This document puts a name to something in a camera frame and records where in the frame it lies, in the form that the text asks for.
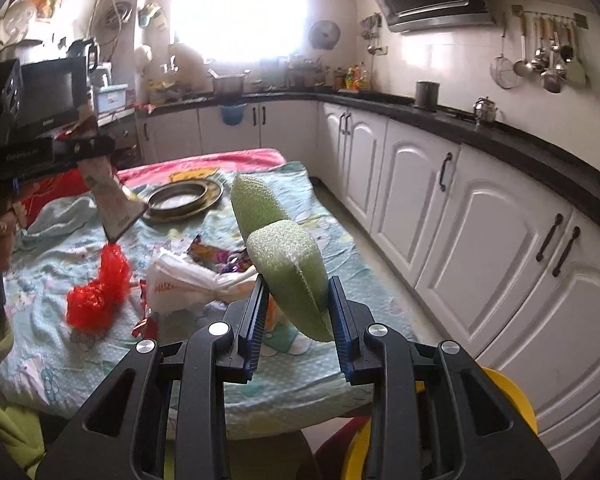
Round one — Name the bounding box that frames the wall utensil rail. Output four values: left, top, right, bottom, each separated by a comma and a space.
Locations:
510, 4, 590, 30

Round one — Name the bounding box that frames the white kitchen cabinet run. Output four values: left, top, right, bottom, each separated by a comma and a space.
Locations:
136, 95, 600, 461

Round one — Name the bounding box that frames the black electric kettle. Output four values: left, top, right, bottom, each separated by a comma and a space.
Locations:
66, 37, 102, 75

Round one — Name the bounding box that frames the blue plastic storage box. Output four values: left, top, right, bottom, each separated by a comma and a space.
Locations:
94, 82, 130, 112

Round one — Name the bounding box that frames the metal teapot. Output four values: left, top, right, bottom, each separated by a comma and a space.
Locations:
472, 95, 499, 126

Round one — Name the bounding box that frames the metal ladle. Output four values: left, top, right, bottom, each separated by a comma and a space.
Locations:
539, 19, 566, 94
513, 14, 532, 78

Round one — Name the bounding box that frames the red printed bag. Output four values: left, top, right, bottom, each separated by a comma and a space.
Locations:
17, 167, 100, 228

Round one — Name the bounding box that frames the green foam fruit net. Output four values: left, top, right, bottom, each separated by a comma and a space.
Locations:
231, 172, 334, 344

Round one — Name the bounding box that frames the coiled hose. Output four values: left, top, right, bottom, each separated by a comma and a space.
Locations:
86, 0, 132, 47

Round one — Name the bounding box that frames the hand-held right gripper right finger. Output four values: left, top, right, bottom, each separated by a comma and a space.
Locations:
329, 275, 561, 480

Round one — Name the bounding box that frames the white round appliance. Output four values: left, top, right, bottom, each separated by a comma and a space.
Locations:
168, 41, 207, 87

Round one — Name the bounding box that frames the cluster of condiment bottles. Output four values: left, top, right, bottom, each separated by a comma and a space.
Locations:
344, 62, 372, 92

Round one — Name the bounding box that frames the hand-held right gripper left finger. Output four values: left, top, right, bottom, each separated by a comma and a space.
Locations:
35, 275, 271, 480

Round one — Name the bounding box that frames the light blue printed blanket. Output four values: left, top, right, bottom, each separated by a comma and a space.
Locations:
0, 160, 422, 442

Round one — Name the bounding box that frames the metal spatula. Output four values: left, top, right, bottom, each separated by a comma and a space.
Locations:
564, 22, 588, 87

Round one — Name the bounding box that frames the round brass tray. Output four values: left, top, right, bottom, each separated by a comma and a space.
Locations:
144, 179, 226, 222

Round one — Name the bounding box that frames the green wall organiser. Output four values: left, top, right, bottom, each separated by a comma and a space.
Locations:
138, 3, 168, 32

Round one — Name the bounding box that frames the small wall utensil rack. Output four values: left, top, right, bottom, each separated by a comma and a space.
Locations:
359, 12, 387, 57

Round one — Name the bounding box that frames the white plastic bag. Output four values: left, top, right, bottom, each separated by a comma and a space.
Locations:
144, 252, 259, 317

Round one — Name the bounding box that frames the white desk fan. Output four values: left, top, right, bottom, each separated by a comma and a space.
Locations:
0, 0, 44, 42

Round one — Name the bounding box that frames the person's left hand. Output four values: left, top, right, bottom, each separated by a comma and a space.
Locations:
0, 206, 27, 275

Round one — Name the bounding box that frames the bright window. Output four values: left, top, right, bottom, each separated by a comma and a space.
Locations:
171, 0, 307, 62

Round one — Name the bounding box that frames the black microwave oven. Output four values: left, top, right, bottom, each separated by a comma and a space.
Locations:
16, 55, 90, 132

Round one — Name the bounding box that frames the blue hanging basin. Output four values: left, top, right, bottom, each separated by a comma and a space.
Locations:
219, 102, 249, 126

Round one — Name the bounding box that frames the pink blanket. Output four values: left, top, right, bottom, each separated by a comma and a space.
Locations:
114, 148, 288, 190

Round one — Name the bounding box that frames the green garment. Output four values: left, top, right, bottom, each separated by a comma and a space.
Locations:
0, 331, 47, 480

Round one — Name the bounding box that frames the beige paper packet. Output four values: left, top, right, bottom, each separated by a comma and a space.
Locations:
79, 155, 149, 242

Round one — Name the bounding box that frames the black kitchen countertop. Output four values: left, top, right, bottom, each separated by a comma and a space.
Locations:
134, 86, 600, 242

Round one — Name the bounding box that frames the dark cylindrical pot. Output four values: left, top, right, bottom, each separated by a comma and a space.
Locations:
414, 80, 440, 110

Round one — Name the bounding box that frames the red plastic mesh net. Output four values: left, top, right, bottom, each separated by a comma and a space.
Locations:
65, 241, 132, 332

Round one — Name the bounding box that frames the metal cooking pot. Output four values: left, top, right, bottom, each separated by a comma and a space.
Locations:
209, 69, 252, 97

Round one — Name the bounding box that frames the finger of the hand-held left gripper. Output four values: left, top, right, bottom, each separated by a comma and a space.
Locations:
52, 135, 117, 165

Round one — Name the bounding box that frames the yellow trash bin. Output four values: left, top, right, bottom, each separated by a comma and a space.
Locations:
341, 364, 539, 480

